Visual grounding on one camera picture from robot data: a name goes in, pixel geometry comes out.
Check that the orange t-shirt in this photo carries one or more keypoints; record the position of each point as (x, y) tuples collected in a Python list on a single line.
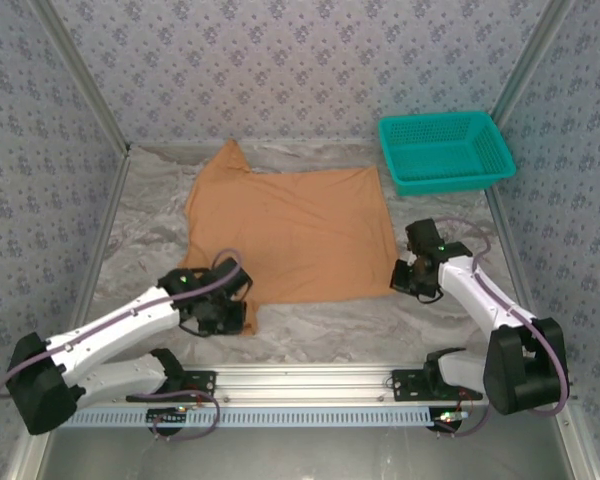
[(290, 235)]

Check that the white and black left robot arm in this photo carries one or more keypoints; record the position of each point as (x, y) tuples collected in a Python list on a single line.
[(110, 342)]

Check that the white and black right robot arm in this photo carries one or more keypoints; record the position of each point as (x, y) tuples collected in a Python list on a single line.
[(460, 285)]

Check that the teal plastic basket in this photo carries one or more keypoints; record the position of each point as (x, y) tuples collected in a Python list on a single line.
[(440, 145)]

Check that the small circuit board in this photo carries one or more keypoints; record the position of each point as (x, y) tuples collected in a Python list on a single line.
[(447, 419), (167, 416)]

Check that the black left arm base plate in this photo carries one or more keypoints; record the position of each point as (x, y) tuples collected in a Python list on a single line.
[(200, 381)]

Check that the aluminium side rail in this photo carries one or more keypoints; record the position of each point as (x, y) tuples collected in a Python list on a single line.
[(107, 225), (506, 240)]

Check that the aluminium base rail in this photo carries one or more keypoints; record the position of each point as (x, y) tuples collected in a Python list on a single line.
[(300, 382)]

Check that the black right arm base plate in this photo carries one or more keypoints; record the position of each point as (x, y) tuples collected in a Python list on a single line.
[(405, 385)]

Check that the aluminium corner post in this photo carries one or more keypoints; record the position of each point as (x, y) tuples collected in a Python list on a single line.
[(536, 50), (76, 60)]

